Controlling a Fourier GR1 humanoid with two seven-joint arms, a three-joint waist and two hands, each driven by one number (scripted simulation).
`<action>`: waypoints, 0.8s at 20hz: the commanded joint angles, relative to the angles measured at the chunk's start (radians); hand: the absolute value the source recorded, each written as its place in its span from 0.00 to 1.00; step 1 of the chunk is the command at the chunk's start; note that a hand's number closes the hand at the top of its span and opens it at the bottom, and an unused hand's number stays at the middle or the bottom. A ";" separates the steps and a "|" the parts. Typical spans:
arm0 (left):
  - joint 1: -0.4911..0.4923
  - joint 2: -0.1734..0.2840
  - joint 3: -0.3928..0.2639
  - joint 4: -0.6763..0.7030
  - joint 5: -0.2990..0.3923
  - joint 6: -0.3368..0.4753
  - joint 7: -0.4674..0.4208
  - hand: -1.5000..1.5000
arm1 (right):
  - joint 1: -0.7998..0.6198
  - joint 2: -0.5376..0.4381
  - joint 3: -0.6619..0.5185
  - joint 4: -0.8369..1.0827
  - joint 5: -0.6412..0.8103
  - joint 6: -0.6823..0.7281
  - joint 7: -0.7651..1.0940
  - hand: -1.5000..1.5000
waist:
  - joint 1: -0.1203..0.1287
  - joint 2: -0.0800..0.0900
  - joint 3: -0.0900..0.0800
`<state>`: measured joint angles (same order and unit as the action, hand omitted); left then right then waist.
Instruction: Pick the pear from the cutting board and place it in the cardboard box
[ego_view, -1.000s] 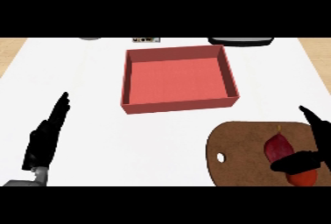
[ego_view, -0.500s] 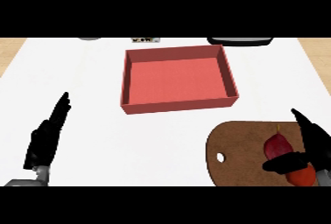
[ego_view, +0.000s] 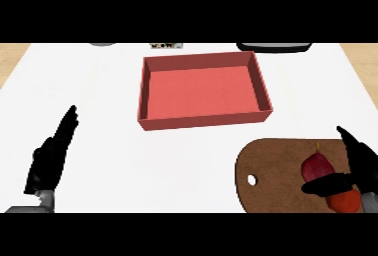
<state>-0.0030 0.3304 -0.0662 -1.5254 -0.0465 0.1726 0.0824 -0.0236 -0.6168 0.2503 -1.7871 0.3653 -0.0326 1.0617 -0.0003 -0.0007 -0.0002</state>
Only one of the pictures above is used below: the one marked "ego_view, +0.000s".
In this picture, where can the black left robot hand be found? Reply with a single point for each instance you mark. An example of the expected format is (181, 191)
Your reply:
(50, 156)

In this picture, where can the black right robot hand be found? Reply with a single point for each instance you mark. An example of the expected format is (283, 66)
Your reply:
(354, 166)

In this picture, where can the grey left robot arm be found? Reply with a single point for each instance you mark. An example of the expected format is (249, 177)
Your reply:
(35, 202)

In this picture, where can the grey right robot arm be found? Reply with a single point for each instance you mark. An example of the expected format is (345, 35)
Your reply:
(369, 202)

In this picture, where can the red pear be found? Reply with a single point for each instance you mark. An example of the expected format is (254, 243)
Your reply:
(321, 168)

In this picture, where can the brown wooden cutting board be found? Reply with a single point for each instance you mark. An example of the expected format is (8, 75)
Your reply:
(282, 176)

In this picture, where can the red cardboard box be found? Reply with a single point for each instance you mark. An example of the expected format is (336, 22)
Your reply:
(203, 90)

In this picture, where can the small printed box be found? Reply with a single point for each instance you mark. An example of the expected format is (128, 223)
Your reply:
(165, 45)

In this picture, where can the grey round object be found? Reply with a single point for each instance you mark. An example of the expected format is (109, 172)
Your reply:
(101, 44)

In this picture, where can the black and grey appliance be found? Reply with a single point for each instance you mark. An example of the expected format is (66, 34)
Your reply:
(273, 47)

